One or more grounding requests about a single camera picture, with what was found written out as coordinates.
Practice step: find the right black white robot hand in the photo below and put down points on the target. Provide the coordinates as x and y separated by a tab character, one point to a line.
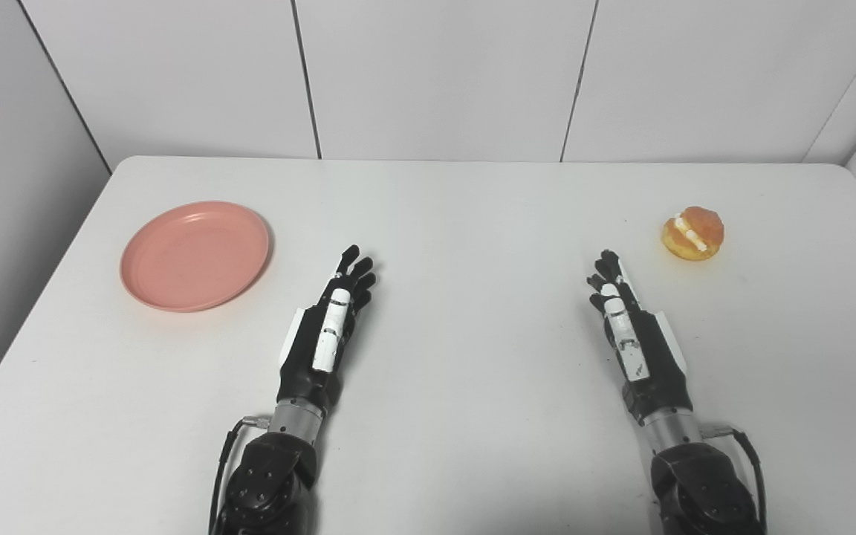
658	371

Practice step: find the cream puff pastry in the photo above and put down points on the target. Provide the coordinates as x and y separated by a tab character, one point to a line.
695	234

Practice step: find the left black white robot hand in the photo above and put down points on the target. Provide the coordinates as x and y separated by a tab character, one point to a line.
307	364

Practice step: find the pink round plate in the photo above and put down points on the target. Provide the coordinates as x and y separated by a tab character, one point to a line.
194	256

